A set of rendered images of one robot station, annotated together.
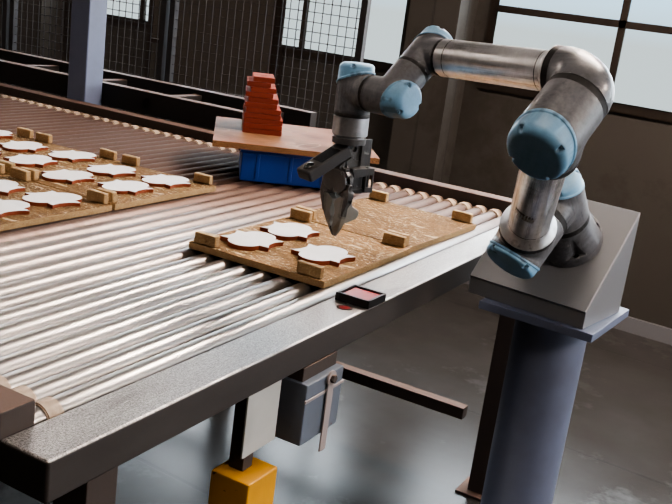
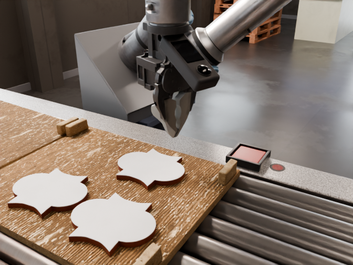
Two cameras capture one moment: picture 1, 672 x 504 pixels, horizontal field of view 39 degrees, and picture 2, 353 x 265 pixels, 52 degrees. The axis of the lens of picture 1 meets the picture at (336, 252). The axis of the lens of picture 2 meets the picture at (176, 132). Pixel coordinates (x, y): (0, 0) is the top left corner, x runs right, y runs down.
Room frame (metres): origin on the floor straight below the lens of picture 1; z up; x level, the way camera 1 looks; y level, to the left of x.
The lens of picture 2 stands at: (1.91, 0.64, 1.31)
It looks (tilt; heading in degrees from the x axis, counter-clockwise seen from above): 26 degrees down; 273
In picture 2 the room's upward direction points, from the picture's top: straight up
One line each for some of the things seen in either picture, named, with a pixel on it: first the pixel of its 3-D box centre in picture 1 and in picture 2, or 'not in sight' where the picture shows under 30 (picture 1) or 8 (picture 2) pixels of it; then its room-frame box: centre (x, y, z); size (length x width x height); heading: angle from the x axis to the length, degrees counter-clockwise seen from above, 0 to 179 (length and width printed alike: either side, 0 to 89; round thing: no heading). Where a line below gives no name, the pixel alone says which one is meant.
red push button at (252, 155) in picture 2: (360, 297); (248, 156); (1.79, -0.06, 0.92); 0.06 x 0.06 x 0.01; 62
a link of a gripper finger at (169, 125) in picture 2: (337, 212); (161, 114); (1.97, 0.01, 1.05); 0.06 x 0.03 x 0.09; 132
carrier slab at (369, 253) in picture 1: (304, 248); (102, 185); (2.08, 0.07, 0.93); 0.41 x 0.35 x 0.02; 152
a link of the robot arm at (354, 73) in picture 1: (355, 89); not in sight; (1.95, 0.00, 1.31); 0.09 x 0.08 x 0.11; 46
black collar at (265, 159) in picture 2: (360, 296); (248, 156); (1.79, -0.06, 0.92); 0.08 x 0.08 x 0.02; 62
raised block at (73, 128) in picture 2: (394, 239); (76, 126); (2.19, -0.14, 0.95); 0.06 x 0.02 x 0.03; 62
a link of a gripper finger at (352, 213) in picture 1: (346, 215); (174, 110); (1.95, -0.01, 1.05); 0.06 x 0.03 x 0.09; 132
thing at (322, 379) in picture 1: (302, 400); not in sight; (1.61, 0.03, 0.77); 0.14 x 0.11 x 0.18; 152
